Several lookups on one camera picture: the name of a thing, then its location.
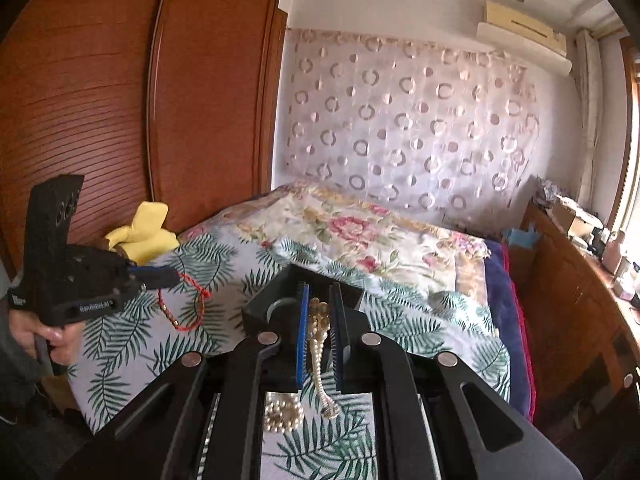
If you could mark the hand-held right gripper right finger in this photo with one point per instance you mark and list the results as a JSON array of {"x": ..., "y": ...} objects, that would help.
[{"x": 336, "y": 340}]

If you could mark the black jewelry box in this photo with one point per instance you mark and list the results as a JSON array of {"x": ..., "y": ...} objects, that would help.
[{"x": 260, "y": 312}]

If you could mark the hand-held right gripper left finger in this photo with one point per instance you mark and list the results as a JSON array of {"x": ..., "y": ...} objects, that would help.
[{"x": 300, "y": 340}]

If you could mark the yellow plush toy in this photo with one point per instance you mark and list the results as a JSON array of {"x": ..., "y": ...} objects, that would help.
[{"x": 142, "y": 237}]

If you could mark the light blue paper bag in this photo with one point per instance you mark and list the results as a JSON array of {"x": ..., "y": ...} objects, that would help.
[{"x": 520, "y": 237}]

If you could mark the wooden wardrobe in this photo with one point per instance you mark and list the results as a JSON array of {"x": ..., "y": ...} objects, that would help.
[{"x": 200, "y": 85}]

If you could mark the window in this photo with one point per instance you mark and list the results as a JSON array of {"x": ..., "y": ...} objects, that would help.
[{"x": 631, "y": 135}]

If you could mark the wall air conditioner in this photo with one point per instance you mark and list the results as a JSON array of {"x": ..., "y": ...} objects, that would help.
[{"x": 525, "y": 32}]

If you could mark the leaf-print cloth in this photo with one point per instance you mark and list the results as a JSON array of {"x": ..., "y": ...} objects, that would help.
[{"x": 130, "y": 350}]

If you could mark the patterned cloth pile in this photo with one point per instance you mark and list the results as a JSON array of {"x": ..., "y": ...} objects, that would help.
[{"x": 552, "y": 191}]

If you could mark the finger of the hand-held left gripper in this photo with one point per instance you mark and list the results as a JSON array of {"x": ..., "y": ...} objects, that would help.
[
  {"x": 156, "y": 283},
  {"x": 155, "y": 271}
]

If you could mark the floral blanket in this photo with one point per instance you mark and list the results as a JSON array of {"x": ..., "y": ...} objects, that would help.
[{"x": 320, "y": 225}]

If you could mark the circle-patterned sheer curtain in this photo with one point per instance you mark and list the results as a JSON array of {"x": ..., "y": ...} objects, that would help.
[{"x": 400, "y": 120}]

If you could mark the person's left hand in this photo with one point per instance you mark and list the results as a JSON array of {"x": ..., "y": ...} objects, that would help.
[{"x": 62, "y": 345}]

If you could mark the patterned window curtain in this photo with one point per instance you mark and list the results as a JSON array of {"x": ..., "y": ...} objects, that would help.
[{"x": 589, "y": 110}]

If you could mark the dark blue blanket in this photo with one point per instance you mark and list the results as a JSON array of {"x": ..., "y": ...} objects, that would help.
[{"x": 517, "y": 320}]

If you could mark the cardboard box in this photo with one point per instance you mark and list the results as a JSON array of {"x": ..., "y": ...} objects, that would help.
[{"x": 572, "y": 220}]

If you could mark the wooden side cabinet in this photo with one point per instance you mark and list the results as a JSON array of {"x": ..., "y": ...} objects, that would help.
[{"x": 565, "y": 300}]

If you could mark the pink jug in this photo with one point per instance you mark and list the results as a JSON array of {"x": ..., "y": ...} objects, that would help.
[{"x": 614, "y": 255}]

